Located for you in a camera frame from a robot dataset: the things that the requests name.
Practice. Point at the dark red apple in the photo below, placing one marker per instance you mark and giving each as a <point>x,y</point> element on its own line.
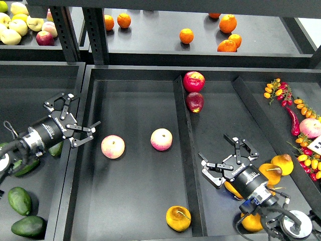
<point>194,102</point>

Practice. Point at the cherry tomato bunch upper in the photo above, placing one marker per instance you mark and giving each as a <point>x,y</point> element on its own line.
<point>278,90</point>

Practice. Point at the yellow pear with brown tip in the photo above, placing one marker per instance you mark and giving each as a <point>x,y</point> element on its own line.
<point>284,162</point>

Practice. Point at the pink apple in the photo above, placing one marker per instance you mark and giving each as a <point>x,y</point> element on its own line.
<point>161,139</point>
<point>112,146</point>

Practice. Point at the pale pear front left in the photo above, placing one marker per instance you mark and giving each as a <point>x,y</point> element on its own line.
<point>10,37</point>

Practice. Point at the green avocado pile right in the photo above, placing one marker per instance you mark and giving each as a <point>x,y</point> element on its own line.
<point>56,150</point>

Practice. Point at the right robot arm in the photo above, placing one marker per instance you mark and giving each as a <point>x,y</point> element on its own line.
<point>277,221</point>

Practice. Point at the green avocado pile lower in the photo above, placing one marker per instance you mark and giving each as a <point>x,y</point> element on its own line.
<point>27,168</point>

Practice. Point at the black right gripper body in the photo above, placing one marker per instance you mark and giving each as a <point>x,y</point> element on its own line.
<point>246,178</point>

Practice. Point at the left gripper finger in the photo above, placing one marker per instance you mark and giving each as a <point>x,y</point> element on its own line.
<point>59,107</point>
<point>80,135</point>

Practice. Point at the white label card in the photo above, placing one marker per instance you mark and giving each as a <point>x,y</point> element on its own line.
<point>315,145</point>

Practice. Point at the black shelf upright left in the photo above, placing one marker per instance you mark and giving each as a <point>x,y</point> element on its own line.
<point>66,34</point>

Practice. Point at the yellow lemon on shelf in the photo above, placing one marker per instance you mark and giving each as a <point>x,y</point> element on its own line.
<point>20,16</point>

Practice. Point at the pink apple right edge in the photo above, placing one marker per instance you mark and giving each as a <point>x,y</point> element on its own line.
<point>310,128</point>

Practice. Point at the orange on shelf far left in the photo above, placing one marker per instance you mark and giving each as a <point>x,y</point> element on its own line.
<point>109,22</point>

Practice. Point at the pale apple on shelf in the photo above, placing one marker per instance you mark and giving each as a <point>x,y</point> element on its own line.
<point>19,26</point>

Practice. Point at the pink apple left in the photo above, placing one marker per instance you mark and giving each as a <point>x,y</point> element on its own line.
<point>112,146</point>

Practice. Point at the red apple on shelf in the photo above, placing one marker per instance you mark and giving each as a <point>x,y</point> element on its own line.
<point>45,38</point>

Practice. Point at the pink apple centre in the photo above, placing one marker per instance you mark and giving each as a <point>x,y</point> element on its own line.
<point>161,139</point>

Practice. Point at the red chili pepper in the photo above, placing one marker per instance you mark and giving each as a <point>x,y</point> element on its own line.
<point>295,131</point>

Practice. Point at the yellow pear under gripper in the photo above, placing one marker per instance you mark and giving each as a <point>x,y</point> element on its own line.
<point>272,172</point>

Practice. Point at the cherry tomato bunch lower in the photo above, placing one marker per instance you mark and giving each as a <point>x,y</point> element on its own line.
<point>308,159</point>

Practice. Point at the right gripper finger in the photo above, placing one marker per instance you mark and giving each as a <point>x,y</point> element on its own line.
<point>244,152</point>
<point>208,167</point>

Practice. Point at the black shelf upright right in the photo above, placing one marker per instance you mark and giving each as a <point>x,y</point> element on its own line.
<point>95,26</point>

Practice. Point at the bright red apple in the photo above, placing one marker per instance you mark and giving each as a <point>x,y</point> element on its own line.
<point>193,81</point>

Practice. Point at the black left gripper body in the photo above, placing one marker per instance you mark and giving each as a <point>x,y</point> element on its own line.
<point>51,130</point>

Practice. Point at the green avocado pile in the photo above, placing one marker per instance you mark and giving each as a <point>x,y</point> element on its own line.
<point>56,150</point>
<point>27,168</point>

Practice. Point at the black middle tray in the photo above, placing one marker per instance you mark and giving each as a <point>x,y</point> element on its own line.
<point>127,198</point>

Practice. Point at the orange on shelf front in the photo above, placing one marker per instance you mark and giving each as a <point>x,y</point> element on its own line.
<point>227,46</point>

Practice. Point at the pale peach on shelf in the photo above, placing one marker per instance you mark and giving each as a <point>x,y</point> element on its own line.
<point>50,27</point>

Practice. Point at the cherry tomato bunch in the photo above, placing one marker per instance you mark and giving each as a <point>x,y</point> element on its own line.
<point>278,90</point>
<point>308,159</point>

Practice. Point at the pale fruit left edge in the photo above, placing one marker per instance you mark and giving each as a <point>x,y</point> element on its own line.
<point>4,20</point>

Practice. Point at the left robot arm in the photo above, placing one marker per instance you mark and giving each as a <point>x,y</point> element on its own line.
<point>24,147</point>

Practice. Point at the black shelf upright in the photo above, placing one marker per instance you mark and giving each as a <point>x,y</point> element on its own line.
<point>66,34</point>
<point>95,26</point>

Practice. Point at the yellow apple on shelf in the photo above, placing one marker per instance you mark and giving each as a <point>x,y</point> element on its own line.
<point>35,24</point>

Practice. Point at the black left tray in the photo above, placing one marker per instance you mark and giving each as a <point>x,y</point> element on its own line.
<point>24,88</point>

